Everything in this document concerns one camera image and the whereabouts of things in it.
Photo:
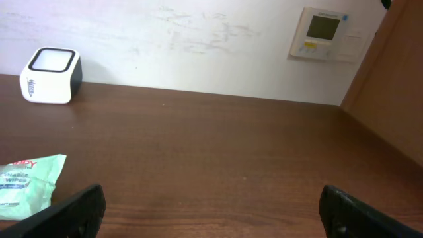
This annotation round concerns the wall thermostat control panel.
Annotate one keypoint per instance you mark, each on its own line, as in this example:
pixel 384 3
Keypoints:
pixel 327 35

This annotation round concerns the mint green wipes pack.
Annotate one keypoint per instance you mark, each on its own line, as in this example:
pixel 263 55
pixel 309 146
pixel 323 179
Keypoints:
pixel 27 186

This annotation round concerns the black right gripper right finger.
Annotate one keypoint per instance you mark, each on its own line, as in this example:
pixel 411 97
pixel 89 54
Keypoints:
pixel 345 216

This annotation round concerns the white barcode scanner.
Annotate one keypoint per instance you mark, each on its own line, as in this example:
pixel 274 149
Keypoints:
pixel 52 76

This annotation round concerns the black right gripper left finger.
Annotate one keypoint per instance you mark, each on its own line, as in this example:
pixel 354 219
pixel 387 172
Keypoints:
pixel 78 216

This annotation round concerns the wooden side panel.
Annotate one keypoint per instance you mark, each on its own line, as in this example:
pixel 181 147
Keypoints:
pixel 386 93

